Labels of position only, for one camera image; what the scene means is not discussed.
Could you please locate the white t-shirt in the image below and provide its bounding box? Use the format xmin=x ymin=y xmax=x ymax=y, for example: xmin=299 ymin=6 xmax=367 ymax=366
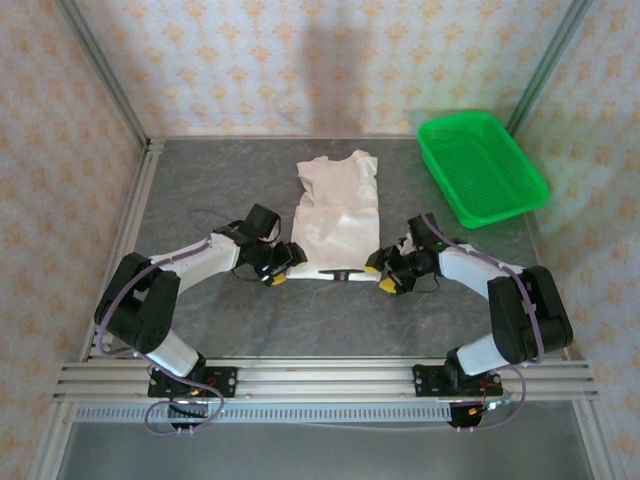
xmin=287 ymin=149 xmax=381 ymax=284

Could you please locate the green plastic basket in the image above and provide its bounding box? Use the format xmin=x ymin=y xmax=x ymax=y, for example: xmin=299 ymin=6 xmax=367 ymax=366
xmin=417 ymin=109 xmax=551 ymax=230

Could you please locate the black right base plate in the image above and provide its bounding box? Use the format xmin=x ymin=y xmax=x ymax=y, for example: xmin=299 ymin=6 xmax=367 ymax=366
xmin=412 ymin=363 xmax=501 ymax=399

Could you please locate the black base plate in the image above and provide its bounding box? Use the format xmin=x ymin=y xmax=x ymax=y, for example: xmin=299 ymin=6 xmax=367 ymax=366
xmin=148 ymin=366 xmax=238 ymax=400
xmin=412 ymin=363 xmax=501 ymax=399

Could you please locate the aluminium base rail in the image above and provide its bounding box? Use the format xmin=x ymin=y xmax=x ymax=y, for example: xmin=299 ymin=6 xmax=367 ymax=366
xmin=52 ymin=356 xmax=600 ymax=403

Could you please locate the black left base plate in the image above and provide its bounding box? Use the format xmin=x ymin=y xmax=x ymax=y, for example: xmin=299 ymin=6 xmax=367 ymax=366
xmin=148 ymin=366 xmax=238 ymax=400

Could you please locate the aluminium table side rail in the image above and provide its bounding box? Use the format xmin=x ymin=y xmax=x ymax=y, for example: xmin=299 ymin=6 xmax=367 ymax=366
xmin=87 ymin=138 xmax=166 ymax=361

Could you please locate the grey slotted cable duct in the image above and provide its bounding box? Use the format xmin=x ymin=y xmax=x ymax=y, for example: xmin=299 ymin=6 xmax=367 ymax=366
xmin=73 ymin=402 xmax=454 ymax=425

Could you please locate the aluminium frame post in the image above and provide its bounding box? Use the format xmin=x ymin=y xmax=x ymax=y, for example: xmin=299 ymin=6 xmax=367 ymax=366
xmin=52 ymin=0 xmax=153 ymax=149
xmin=507 ymin=0 xmax=596 ymax=132

